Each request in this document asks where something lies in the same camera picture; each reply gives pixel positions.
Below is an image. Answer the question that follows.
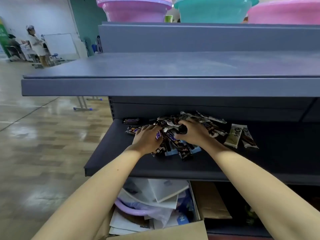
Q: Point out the person's left hand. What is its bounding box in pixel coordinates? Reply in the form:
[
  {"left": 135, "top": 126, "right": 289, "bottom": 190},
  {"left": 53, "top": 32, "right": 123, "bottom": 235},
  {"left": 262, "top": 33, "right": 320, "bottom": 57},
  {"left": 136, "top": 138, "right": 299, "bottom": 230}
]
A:
[{"left": 131, "top": 124, "right": 165, "bottom": 156}]

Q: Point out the person's right hand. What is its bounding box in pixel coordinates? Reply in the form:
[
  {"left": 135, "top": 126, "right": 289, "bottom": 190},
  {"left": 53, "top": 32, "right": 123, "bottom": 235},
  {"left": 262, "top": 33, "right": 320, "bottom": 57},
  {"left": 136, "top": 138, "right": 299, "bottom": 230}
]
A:
[{"left": 174, "top": 118, "right": 222, "bottom": 152}]

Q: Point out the pile of mixed chocolate bars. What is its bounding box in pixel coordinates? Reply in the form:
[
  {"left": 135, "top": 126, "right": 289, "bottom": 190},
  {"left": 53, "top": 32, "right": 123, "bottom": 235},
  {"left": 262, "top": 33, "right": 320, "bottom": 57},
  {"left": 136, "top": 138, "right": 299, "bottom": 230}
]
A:
[{"left": 122, "top": 111, "right": 228, "bottom": 162}]

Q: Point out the dark grey metal shelf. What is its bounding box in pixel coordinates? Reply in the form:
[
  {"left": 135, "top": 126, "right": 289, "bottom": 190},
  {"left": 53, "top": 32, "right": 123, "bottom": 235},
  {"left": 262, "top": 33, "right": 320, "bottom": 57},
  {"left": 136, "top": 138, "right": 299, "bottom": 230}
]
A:
[{"left": 21, "top": 21, "right": 320, "bottom": 240}]

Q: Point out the person's left forearm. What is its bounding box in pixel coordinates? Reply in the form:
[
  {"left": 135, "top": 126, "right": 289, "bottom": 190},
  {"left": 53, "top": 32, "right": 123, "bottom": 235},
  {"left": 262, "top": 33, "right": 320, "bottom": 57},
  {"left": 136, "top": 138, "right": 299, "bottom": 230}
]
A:
[{"left": 31, "top": 144, "right": 147, "bottom": 240}]

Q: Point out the person's right forearm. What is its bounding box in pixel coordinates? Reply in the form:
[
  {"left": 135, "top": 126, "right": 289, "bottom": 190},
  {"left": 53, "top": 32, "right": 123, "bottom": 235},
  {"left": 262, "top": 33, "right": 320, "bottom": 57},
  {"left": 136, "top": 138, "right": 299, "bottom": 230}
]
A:
[{"left": 211, "top": 141, "right": 320, "bottom": 240}]

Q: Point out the grey school desk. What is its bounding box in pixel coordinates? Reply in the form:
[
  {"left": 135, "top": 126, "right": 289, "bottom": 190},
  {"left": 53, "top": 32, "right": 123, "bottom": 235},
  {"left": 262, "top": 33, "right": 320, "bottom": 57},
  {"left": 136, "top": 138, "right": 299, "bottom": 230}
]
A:
[{"left": 73, "top": 96, "right": 102, "bottom": 112}]

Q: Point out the blue printed package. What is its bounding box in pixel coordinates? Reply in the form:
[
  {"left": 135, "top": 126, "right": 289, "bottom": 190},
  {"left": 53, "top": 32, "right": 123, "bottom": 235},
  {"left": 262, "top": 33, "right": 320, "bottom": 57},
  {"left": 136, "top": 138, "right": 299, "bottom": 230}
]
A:
[{"left": 179, "top": 190, "right": 202, "bottom": 223}]

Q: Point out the purple plastic basin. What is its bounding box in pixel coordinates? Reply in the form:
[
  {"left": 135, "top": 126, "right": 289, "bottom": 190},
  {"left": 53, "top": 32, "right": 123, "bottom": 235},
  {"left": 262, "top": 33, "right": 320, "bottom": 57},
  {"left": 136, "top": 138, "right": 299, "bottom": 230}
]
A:
[{"left": 114, "top": 198, "right": 150, "bottom": 218}]

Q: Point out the cardboard box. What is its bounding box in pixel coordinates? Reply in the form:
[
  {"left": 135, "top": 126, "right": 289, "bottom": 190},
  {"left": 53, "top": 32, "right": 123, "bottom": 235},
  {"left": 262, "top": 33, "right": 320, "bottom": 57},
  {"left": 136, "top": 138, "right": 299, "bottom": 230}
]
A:
[{"left": 96, "top": 181, "right": 209, "bottom": 240}]

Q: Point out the teal plastic basin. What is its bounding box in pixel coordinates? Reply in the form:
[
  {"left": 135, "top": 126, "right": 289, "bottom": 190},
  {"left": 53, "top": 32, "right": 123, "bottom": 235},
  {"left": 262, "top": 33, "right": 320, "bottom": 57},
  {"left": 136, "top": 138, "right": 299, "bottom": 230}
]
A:
[{"left": 174, "top": 0, "right": 260, "bottom": 23}]

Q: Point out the pink plastic basin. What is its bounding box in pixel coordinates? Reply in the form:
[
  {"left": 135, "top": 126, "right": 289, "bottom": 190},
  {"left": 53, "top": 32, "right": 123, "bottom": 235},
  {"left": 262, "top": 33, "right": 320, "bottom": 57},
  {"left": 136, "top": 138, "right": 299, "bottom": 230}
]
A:
[
  {"left": 247, "top": 0, "right": 320, "bottom": 25},
  {"left": 96, "top": 0, "right": 173, "bottom": 23}
]

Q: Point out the whiteboard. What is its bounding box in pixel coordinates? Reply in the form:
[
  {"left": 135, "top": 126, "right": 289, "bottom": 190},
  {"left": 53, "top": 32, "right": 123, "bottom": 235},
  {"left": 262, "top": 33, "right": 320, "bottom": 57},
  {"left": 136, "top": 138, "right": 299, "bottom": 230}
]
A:
[{"left": 42, "top": 33, "right": 80, "bottom": 59}]

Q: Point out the green banner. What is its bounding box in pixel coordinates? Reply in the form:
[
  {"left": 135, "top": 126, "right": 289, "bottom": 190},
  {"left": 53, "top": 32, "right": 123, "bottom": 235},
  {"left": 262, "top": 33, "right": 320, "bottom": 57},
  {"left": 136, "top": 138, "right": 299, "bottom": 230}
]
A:
[{"left": 0, "top": 17, "right": 12, "bottom": 59}]

